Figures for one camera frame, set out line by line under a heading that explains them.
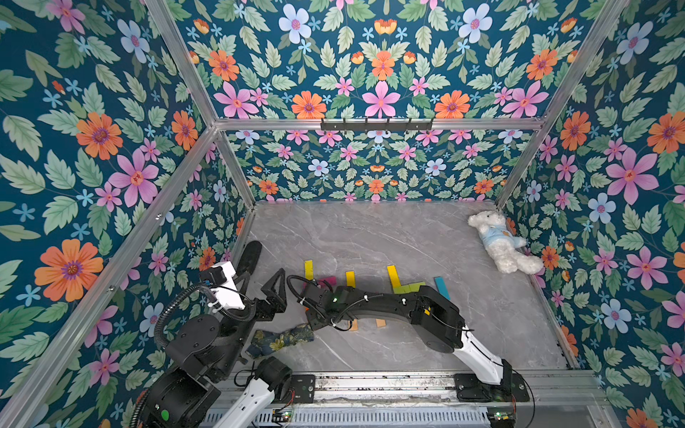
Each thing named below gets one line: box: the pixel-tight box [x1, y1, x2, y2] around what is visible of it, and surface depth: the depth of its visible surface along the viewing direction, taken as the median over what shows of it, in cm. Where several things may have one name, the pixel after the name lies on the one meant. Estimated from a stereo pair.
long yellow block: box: [345, 271, 356, 289], surface depth 97 cm
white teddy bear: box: [467, 210, 545, 275], surface depth 98 cm
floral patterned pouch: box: [245, 322, 314, 359], surface depth 82 cm
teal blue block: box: [433, 276, 452, 301], surface depth 96 cm
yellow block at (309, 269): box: [304, 259, 314, 281], surface depth 100 cm
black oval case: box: [236, 240, 263, 277], surface depth 103 cm
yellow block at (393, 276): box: [387, 264, 402, 289], surface depth 98 cm
